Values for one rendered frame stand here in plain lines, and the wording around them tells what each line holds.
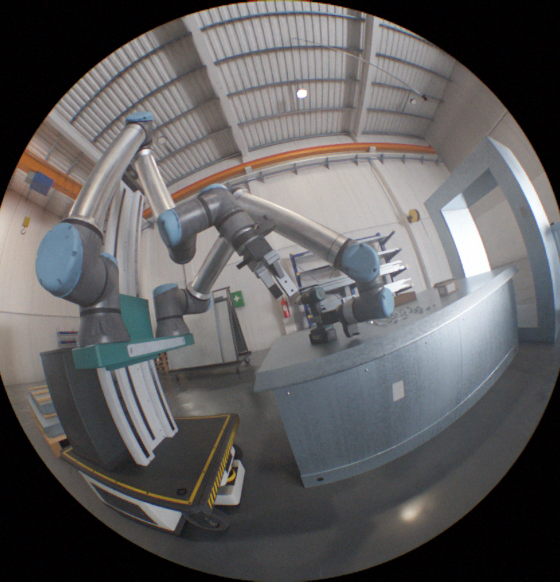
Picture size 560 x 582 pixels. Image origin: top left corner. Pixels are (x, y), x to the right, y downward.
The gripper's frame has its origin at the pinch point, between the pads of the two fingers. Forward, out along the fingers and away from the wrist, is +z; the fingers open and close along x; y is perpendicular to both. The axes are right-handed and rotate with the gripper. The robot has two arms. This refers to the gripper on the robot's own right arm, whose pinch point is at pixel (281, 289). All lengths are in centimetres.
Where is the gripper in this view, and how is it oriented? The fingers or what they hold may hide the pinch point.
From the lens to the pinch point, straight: 47.4
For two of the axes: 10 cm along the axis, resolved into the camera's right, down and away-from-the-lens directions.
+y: -7.8, 5.9, -2.3
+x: 2.3, -0.8, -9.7
